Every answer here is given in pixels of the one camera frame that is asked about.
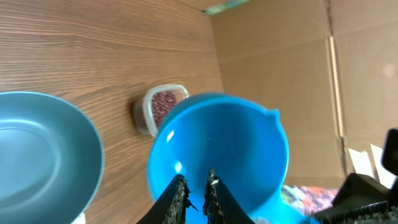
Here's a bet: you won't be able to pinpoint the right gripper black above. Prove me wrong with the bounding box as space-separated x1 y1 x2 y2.
307 128 397 224

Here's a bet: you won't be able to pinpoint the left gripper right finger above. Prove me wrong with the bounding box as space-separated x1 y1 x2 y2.
203 168 254 224

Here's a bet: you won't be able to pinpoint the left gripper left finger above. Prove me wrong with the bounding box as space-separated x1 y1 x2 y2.
137 174 198 224

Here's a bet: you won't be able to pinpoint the blue plastic measuring scoop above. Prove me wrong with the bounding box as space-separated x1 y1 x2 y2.
147 93 311 223

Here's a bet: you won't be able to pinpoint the white digital kitchen scale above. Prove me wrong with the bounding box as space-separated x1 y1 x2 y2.
71 213 86 224

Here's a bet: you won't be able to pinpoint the teal bowl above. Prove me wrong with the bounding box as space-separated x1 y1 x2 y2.
1 91 105 224

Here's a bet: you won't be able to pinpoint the clear plastic container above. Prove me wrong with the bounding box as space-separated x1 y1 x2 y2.
131 83 189 137

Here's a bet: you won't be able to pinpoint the red beans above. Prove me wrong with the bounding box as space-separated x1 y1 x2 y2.
151 91 177 128

